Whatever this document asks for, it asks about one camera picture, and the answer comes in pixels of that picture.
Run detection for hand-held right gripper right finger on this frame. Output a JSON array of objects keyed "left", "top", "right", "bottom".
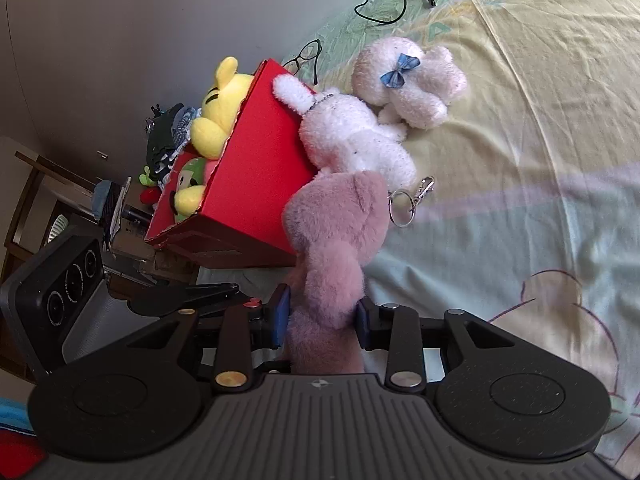
[{"left": 356, "top": 299, "right": 521, "bottom": 394}]

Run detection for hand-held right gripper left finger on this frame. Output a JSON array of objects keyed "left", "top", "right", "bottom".
[{"left": 115, "top": 284, "right": 293, "bottom": 395}]

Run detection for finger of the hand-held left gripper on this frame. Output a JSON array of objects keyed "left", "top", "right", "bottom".
[{"left": 127, "top": 282, "right": 241, "bottom": 318}]

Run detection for dusty pink plush toy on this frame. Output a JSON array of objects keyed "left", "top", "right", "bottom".
[{"left": 281, "top": 170, "right": 390, "bottom": 376}]

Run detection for green bean plush toy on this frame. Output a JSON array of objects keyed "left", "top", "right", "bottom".
[{"left": 167, "top": 156, "right": 221, "bottom": 224}]

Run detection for red cardboard box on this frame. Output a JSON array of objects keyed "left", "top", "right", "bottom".
[{"left": 144, "top": 58, "right": 321, "bottom": 269}]

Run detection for white plush bunny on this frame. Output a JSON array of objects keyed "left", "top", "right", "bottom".
[{"left": 271, "top": 72, "right": 418, "bottom": 193}]

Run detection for yellow tiger plush toy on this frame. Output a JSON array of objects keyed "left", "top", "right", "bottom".
[{"left": 189, "top": 56, "right": 256, "bottom": 160}]

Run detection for light pink plush toy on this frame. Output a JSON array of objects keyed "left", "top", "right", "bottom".
[{"left": 350, "top": 36, "right": 470, "bottom": 130}]

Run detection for small green red toy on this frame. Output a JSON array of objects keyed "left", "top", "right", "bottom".
[{"left": 139, "top": 165, "right": 163, "bottom": 206}]

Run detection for red and blue fabric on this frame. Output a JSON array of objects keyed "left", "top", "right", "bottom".
[{"left": 0, "top": 397, "right": 48, "bottom": 480}]

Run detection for dark cloth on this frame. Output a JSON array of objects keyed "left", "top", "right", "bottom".
[{"left": 145, "top": 102, "right": 183, "bottom": 186}]

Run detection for black eyeglasses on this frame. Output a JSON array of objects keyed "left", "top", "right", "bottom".
[{"left": 281, "top": 39, "right": 323, "bottom": 85}]

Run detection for metal key ring with clasp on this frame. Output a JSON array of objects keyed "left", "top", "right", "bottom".
[{"left": 387, "top": 176, "right": 436, "bottom": 229}]

